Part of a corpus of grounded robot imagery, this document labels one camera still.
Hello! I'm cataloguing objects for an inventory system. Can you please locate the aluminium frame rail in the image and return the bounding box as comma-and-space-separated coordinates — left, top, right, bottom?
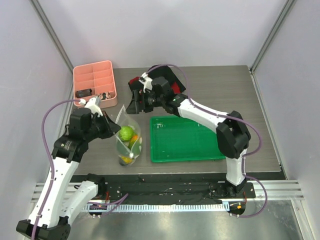
31, 178, 306, 213

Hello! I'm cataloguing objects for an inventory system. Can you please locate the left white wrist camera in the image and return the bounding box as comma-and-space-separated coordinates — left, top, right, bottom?
78, 96, 103, 117

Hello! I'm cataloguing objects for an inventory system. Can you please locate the green plastic tray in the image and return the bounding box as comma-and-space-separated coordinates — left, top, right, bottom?
149, 116, 226, 163

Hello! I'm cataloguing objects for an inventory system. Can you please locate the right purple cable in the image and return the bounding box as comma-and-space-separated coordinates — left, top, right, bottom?
147, 63, 268, 218

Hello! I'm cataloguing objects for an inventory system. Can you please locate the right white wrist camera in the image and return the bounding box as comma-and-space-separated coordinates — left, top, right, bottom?
138, 72, 153, 93

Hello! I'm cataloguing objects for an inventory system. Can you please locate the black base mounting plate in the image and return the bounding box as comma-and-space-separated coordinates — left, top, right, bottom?
71, 172, 255, 206

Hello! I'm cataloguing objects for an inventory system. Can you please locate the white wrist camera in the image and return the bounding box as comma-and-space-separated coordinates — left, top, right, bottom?
78, 96, 103, 117
138, 72, 153, 93

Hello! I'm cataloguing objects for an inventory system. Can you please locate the orange fake fruit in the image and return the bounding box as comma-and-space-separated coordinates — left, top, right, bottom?
128, 134, 139, 149

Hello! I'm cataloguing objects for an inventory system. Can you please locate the light green fake vegetable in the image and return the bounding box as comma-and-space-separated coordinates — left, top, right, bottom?
118, 125, 135, 142

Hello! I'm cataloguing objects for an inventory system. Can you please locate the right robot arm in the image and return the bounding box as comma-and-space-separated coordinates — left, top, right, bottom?
126, 76, 251, 198

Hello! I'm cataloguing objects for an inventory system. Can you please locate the small black object in organizer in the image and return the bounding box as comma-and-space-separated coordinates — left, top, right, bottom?
75, 88, 93, 99

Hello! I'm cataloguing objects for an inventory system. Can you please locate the yellow fake pepper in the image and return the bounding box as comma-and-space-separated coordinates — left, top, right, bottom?
119, 156, 133, 166

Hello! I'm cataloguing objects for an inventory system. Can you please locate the pink divided organizer box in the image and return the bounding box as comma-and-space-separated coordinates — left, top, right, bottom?
73, 60, 118, 108

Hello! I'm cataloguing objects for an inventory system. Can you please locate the red and black folded cloth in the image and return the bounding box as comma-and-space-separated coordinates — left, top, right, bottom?
128, 65, 186, 94

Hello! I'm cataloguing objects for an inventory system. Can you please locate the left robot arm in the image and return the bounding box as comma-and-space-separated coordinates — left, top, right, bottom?
16, 107, 121, 240

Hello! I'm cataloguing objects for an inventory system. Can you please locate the pink patterned item in organizer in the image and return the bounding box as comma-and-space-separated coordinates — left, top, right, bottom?
98, 91, 112, 101

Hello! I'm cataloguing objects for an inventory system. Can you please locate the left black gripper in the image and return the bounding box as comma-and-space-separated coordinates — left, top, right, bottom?
84, 110, 122, 142

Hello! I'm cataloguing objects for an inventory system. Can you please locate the clear zip top bag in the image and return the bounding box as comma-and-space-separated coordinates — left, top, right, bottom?
115, 105, 143, 166

